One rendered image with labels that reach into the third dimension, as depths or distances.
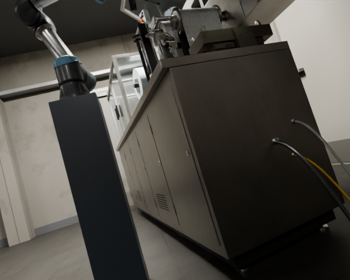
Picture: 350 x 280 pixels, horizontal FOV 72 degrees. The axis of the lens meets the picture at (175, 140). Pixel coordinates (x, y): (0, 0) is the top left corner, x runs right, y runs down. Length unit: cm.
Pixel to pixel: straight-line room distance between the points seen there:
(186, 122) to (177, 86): 15
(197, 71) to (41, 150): 397
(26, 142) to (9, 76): 121
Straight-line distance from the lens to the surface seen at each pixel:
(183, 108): 95
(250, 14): 152
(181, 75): 99
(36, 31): 160
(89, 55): 503
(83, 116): 113
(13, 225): 464
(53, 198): 465
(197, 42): 124
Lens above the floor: 50
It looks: 5 degrees up
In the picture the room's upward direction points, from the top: 17 degrees counter-clockwise
